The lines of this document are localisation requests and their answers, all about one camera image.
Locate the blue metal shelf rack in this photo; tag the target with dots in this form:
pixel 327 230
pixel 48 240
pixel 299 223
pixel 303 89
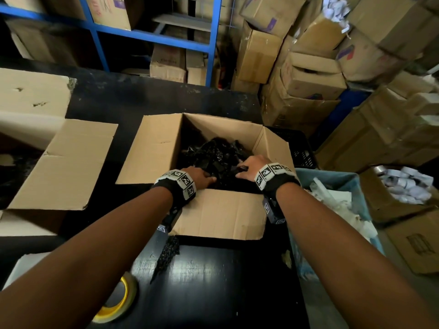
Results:
pixel 154 37

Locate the worn taped cardboard box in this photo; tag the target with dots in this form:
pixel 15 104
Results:
pixel 68 167

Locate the person's right forearm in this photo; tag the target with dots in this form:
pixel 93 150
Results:
pixel 350 263

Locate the pile of brown cartons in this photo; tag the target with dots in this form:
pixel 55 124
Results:
pixel 257 54

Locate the yellow tape dispenser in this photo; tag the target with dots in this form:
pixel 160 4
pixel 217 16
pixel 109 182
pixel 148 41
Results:
pixel 113 313

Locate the shelved brown cartons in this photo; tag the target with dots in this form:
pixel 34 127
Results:
pixel 168 61

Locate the blue waste bin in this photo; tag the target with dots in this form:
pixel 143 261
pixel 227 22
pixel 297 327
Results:
pixel 343 181

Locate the person's left forearm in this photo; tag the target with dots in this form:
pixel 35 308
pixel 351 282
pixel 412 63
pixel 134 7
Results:
pixel 85 263

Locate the carton holding paper rolls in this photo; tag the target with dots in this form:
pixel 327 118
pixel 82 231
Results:
pixel 380 205

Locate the heap of white paper rolls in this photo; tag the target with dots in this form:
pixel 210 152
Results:
pixel 408 186
pixel 336 10

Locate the grey stool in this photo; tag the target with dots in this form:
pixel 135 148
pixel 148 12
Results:
pixel 181 20

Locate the stack of white label sheets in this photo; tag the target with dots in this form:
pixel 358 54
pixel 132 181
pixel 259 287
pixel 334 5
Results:
pixel 24 267

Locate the person's right hand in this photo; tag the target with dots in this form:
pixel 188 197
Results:
pixel 255 166

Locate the printed floor carton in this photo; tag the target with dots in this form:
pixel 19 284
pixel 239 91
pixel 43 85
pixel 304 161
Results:
pixel 418 243

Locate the person's left hand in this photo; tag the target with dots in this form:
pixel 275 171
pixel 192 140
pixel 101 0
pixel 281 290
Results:
pixel 199 178

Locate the blue metal beam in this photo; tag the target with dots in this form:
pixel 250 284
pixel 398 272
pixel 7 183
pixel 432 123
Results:
pixel 343 109

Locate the black white marker wristband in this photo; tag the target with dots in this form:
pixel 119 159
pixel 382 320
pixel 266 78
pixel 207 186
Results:
pixel 178 185
pixel 274 176

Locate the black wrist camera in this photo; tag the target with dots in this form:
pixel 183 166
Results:
pixel 272 210
pixel 169 219

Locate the small cardboard box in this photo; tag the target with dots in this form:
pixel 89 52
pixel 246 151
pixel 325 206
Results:
pixel 219 215

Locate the black plastic crate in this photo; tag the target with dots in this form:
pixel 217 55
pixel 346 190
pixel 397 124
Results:
pixel 301 150

